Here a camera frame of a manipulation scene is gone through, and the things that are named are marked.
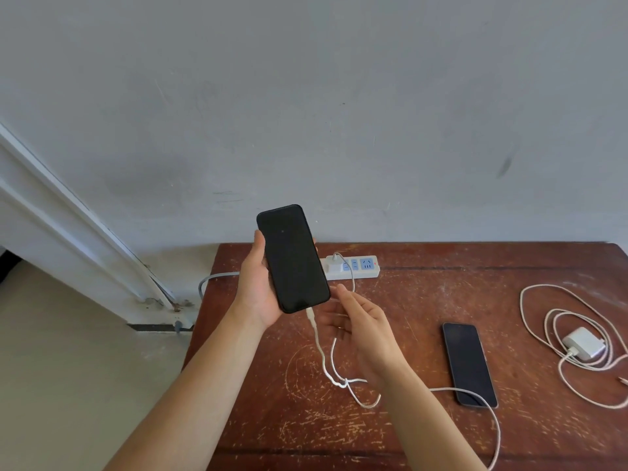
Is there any person's left hand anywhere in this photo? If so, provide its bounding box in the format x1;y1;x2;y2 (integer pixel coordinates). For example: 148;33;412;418
230;229;287;332

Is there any person's right hand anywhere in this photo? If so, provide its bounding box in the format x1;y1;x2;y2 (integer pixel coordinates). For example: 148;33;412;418
316;284;411;388

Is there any white charger cable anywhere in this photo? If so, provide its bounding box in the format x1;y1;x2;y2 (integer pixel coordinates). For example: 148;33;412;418
519;283;628;410
306;251;502;471

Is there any square white charger plug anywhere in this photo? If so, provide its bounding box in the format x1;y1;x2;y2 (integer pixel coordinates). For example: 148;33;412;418
561;327;607;361

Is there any person's left forearm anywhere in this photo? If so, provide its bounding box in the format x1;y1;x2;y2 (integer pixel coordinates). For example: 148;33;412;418
105;308;271;471

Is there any person's right forearm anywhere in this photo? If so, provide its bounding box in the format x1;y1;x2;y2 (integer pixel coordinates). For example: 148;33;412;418
377;362;487;471

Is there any brown wooden table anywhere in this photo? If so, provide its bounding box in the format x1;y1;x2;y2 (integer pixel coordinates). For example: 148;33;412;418
181;241;628;471

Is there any white wall conduit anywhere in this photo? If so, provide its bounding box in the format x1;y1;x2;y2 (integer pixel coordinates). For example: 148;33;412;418
0;123;180;312
0;179;197;325

